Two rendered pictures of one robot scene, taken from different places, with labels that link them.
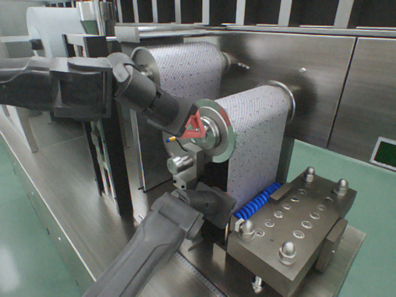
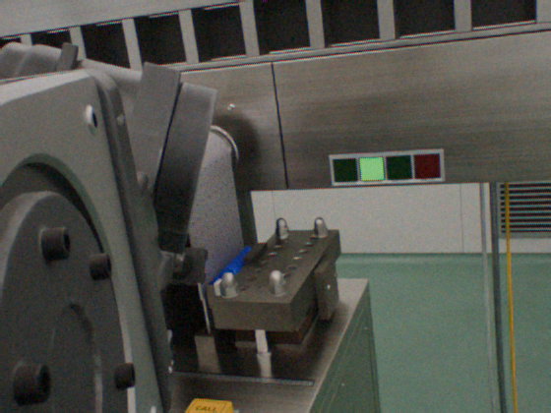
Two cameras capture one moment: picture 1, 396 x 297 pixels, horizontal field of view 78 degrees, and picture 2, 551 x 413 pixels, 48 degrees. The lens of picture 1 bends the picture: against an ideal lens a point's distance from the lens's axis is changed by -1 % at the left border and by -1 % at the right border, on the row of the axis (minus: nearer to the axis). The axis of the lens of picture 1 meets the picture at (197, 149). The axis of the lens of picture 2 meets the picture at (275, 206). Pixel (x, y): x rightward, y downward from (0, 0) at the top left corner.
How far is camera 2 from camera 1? 0.70 m
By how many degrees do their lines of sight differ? 26
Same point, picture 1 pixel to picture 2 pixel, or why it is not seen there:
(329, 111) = (274, 145)
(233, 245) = (219, 310)
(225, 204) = (197, 255)
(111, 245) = not seen: hidden behind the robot
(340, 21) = (251, 49)
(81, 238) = not seen: outside the picture
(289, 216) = (271, 267)
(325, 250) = (320, 287)
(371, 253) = (438, 380)
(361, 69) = (287, 92)
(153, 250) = not seen: hidden behind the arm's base
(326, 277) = (335, 323)
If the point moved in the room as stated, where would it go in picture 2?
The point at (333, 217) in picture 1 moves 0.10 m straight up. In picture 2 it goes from (317, 255) to (312, 210)
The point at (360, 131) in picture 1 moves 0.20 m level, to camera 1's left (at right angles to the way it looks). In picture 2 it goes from (312, 155) to (232, 174)
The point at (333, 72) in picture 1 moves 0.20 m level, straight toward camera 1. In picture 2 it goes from (264, 101) to (259, 114)
